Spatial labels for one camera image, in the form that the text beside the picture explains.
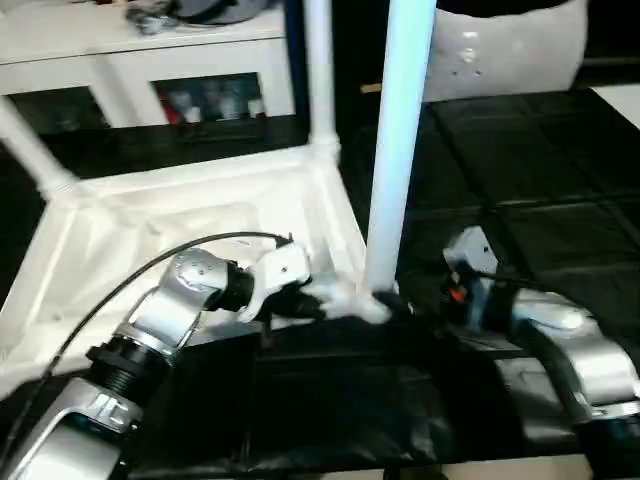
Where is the white plastic table leg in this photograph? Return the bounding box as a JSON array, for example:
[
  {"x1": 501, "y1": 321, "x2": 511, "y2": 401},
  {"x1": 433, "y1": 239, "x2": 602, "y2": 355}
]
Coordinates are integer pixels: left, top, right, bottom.
[
  {"x1": 0, "y1": 95, "x2": 81, "y2": 197},
  {"x1": 358, "y1": 0, "x2": 439, "y2": 313},
  {"x1": 300, "y1": 0, "x2": 342, "y2": 163}
]

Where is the white plastic table top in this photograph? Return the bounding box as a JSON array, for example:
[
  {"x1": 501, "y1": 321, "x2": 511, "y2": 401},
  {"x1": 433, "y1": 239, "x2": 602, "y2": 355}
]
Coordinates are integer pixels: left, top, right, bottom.
[{"x1": 0, "y1": 140, "x2": 397, "y2": 393}]

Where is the cluster of small bottles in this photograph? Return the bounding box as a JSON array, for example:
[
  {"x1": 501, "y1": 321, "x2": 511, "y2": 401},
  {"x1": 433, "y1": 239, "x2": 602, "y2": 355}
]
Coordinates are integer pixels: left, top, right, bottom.
[{"x1": 154, "y1": 78, "x2": 267, "y2": 125}]

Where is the white cushion with badge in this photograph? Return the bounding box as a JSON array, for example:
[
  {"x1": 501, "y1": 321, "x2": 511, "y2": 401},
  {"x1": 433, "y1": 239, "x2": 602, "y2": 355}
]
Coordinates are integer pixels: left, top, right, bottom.
[{"x1": 424, "y1": 0, "x2": 590, "y2": 105}]

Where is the white flat board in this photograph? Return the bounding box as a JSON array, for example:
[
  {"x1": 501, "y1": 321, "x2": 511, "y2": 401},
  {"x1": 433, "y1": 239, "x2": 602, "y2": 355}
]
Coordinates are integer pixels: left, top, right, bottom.
[{"x1": 590, "y1": 84, "x2": 640, "y2": 127}]

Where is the black cabinet with yellow label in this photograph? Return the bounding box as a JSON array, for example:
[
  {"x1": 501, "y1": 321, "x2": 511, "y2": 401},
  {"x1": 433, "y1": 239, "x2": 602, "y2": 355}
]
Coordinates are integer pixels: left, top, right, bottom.
[{"x1": 334, "y1": 0, "x2": 443, "y2": 113}]

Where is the grey bag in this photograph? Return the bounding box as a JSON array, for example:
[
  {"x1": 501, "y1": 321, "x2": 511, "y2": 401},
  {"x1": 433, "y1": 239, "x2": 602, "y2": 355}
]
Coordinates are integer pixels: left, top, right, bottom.
[{"x1": 176, "y1": 0, "x2": 283, "y2": 27}]

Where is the white cabinet with glass doors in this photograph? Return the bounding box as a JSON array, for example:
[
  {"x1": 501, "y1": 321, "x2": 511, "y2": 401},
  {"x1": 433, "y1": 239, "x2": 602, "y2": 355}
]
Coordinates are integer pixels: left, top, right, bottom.
[{"x1": 0, "y1": 0, "x2": 303, "y2": 137}]

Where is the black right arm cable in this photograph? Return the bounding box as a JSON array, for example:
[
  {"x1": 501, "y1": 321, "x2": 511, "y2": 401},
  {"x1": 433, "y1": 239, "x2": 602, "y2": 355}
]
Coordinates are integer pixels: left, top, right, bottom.
[{"x1": 452, "y1": 268, "x2": 561, "y2": 301}]

